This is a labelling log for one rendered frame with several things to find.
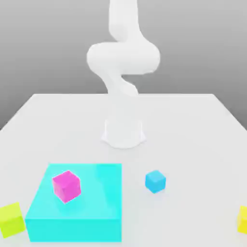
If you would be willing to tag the small yellow cube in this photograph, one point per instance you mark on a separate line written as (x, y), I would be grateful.
(242, 220)

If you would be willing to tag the small magenta cube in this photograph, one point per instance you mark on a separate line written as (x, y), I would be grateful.
(66, 186)

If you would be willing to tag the small lime cube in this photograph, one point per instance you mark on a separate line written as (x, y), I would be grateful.
(10, 220)

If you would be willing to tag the small blue cube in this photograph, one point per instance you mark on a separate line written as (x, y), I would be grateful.
(155, 181)

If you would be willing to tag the large cyan box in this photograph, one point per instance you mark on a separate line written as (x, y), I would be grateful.
(92, 212)

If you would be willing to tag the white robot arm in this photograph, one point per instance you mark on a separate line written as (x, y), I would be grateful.
(123, 57)

